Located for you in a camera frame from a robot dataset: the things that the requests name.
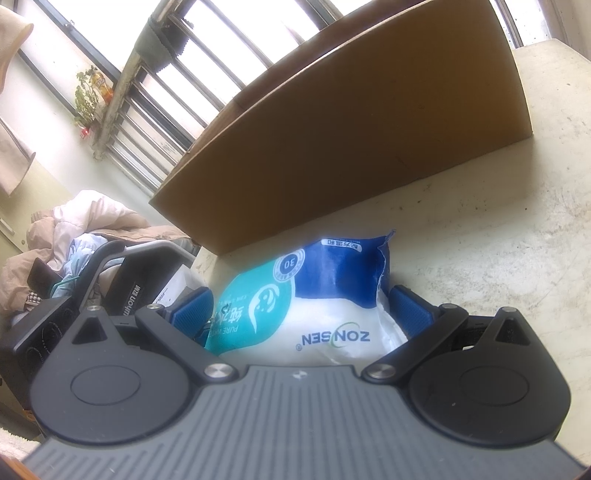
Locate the light blue cloth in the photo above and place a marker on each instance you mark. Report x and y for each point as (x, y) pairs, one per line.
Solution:
(85, 249)

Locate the brown blanket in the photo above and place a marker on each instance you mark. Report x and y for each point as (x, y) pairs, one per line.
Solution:
(157, 233)

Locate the brown cardboard box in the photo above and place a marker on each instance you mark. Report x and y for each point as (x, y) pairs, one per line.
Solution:
(369, 138)

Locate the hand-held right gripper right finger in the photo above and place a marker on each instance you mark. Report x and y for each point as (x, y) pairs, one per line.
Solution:
(413, 311)

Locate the pile of clothes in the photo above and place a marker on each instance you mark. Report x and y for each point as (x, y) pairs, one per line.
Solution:
(83, 221)

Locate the blue white wet wipes packet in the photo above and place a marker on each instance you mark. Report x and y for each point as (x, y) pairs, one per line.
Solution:
(323, 295)

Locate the dark flat device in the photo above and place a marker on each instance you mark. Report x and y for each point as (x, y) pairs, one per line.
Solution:
(41, 279)

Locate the small white box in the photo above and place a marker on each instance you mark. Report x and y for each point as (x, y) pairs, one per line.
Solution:
(178, 281)

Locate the metal window grille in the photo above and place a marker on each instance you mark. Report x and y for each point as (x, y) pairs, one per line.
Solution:
(134, 69)

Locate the green potted plant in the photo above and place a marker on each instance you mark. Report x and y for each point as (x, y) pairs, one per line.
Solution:
(87, 99)

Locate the black device with round dials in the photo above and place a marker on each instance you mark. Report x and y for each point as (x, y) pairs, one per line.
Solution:
(27, 350)

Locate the orange bottle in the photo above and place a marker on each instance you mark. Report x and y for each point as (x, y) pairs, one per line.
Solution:
(102, 87)

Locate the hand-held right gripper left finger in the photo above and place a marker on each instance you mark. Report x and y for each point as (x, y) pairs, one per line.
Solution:
(191, 309)

